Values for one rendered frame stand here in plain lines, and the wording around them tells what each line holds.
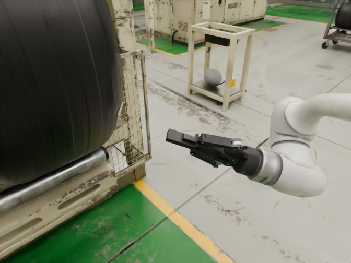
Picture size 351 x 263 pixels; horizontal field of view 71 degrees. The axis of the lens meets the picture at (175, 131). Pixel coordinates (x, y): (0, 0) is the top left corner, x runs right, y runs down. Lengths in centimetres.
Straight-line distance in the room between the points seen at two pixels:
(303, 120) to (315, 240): 116
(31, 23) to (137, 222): 141
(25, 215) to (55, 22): 44
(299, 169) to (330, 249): 113
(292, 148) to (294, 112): 10
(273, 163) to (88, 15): 51
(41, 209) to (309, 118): 69
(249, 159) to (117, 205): 128
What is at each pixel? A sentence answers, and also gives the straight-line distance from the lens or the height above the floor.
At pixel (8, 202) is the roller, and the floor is 91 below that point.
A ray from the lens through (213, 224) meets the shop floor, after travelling 167.
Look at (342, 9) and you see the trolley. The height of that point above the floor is 70.
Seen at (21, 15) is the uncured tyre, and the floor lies 129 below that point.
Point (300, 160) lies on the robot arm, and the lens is 71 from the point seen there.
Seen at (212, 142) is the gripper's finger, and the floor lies 100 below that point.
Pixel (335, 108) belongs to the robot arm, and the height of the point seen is 110.
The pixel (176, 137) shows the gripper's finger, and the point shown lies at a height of 100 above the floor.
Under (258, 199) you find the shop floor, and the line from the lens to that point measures 186.
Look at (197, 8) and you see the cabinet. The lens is 492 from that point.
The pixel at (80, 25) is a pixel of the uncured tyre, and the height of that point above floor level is 127.
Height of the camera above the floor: 135
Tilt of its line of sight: 34 degrees down
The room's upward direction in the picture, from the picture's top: straight up
